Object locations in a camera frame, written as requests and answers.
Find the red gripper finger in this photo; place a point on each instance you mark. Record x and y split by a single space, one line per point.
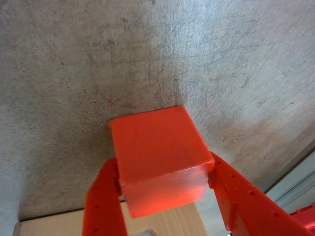
103 209
246 211

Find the red cube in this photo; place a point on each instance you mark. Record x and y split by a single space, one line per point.
157 152

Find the red robot base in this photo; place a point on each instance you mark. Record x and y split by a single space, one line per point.
307 217

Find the wooden shape sorter box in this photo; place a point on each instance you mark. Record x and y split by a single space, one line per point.
172 221

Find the aluminium rail profile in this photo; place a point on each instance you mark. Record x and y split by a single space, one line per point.
292 182

